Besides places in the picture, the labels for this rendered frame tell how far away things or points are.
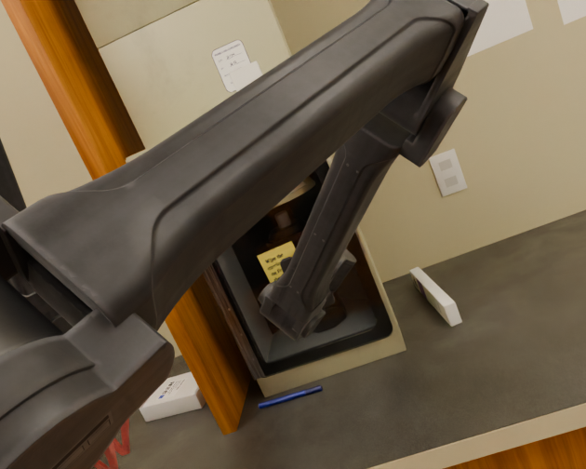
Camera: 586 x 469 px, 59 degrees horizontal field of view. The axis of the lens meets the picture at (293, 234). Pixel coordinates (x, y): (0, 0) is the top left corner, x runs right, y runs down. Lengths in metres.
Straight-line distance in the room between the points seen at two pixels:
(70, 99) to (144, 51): 0.16
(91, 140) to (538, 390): 0.84
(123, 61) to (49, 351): 0.88
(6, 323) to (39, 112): 1.42
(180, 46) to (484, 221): 0.92
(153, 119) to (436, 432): 0.73
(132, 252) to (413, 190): 1.27
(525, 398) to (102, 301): 0.77
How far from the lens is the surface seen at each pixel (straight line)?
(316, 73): 0.29
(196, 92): 1.00
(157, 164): 0.23
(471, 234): 1.50
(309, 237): 0.58
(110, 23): 1.05
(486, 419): 0.88
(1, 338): 0.19
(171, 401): 1.28
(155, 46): 1.02
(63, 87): 0.98
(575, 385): 0.91
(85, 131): 0.97
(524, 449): 0.93
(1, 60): 1.65
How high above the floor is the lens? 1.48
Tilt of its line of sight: 13 degrees down
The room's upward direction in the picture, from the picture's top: 23 degrees counter-clockwise
